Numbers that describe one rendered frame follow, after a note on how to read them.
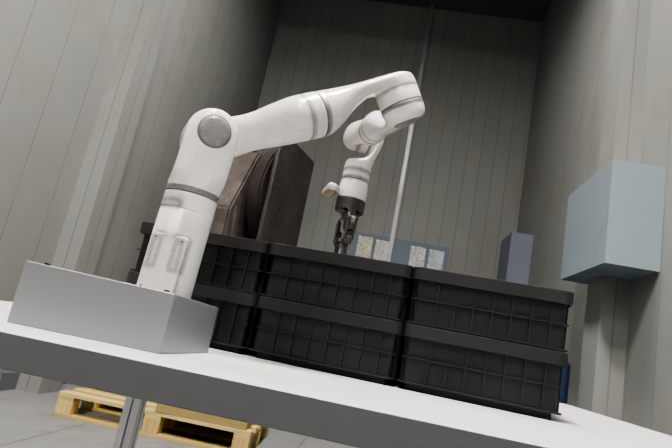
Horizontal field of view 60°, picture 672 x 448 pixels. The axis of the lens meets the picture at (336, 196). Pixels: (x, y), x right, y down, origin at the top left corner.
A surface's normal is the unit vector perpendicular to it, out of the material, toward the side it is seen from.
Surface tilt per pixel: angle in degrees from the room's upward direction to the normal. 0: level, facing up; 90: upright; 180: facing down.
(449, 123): 90
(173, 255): 89
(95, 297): 90
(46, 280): 90
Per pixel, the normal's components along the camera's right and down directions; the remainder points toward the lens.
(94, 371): -0.07, -0.25
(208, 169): 0.43, -0.13
